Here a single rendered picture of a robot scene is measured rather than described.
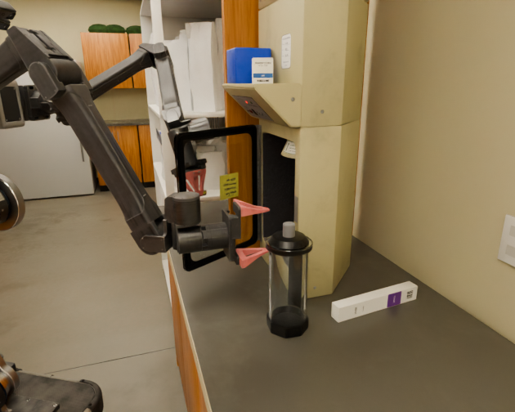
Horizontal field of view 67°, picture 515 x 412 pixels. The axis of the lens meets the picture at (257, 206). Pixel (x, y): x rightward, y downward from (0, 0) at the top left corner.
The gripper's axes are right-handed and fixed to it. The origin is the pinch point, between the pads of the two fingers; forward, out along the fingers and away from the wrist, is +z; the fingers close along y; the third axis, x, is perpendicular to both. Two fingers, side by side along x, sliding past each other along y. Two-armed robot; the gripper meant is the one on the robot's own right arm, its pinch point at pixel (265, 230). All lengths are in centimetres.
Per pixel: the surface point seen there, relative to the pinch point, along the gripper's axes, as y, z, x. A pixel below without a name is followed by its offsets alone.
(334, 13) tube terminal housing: 46, 19, 9
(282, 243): -2.0, 2.7, -3.7
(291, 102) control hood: 27.2, 9.4, 9.0
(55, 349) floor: -120, -82, 146
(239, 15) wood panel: 51, 7, 46
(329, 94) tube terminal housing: 28.9, 19.0, 9.0
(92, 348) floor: -119, -61, 140
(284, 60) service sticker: 37.0, 11.8, 19.7
